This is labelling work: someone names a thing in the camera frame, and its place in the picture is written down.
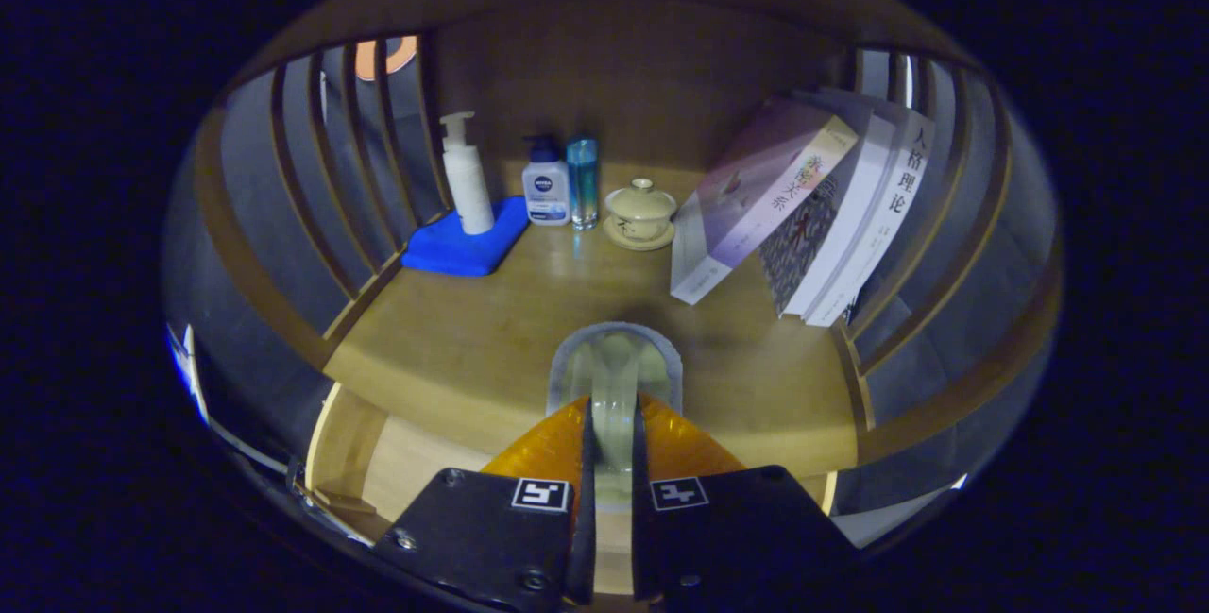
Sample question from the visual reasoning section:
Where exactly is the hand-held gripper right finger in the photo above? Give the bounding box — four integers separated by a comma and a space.
631, 393, 859, 609

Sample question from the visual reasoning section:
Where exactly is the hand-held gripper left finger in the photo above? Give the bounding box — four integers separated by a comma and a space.
373, 396, 598, 612

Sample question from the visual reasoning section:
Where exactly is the wooden drawer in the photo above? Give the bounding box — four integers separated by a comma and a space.
288, 382, 837, 595

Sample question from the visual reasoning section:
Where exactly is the pale green scrub brush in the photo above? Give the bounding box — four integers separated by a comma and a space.
546, 322, 684, 510

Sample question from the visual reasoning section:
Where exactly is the wooden countertop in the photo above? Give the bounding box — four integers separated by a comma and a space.
323, 160, 860, 480

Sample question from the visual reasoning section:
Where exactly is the wooden cabinet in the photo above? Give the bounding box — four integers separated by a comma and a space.
161, 0, 1064, 538

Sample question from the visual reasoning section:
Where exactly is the blue folded cloth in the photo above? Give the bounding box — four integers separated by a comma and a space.
401, 196, 532, 278

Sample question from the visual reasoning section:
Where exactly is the beige lidded tea cup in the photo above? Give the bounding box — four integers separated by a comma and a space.
603, 178, 678, 252

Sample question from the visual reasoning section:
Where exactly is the purple cover book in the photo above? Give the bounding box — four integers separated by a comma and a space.
670, 98, 859, 306

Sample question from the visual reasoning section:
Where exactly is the white pump bottle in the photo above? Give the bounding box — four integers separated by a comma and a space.
439, 111, 496, 236

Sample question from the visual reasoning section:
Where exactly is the white bottle blue cap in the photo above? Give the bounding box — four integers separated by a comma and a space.
521, 134, 571, 227

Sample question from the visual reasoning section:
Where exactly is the teal glass bottle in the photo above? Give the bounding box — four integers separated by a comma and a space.
566, 136, 601, 231

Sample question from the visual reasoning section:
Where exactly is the white cover book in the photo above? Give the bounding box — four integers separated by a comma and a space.
803, 108, 936, 328

